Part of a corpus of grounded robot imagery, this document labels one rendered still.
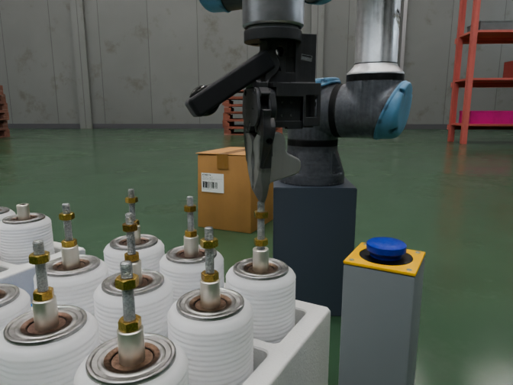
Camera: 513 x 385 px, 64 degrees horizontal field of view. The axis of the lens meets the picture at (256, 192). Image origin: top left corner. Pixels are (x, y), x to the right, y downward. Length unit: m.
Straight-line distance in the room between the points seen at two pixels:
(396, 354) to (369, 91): 0.55
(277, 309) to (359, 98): 0.48
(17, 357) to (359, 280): 0.33
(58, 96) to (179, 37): 3.39
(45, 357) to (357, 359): 0.30
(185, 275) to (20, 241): 0.41
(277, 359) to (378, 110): 0.53
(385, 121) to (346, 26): 9.89
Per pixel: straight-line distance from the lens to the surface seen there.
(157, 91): 10.80
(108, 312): 0.53
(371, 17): 0.90
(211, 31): 10.67
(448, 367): 0.90
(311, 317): 0.61
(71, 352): 0.45
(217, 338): 0.45
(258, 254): 0.55
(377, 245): 0.44
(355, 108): 0.87
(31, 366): 0.45
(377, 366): 0.47
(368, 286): 0.44
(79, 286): 0.60
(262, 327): 0.56
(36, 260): 0.45
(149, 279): 0.55
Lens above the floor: 0.46
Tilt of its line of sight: 11 degrees down
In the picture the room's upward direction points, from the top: straight up
